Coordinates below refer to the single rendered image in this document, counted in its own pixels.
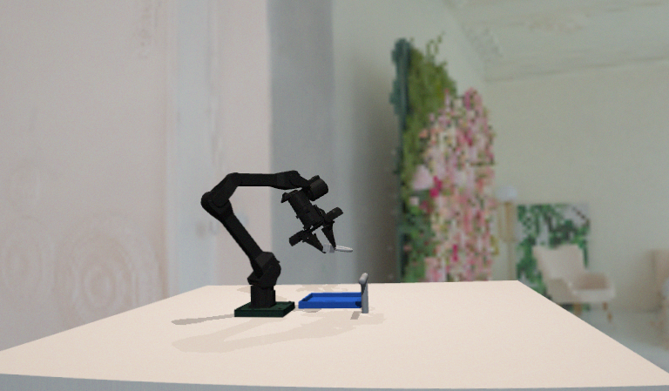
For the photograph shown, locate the grey t-shaped metal stake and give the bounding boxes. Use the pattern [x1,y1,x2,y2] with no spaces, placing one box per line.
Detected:
[359,273,369,313]

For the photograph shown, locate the grey metal ring with small tab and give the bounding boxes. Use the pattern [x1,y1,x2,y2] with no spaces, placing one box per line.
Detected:
[322,244,353,253]

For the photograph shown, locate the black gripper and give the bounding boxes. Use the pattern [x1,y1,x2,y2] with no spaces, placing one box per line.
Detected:
[289,203,343,253]

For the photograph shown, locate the blue tray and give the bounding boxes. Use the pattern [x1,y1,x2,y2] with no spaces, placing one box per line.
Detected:
[298,292,362,308]

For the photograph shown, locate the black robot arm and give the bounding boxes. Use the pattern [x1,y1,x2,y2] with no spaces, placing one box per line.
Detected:
[200,170,328,308]

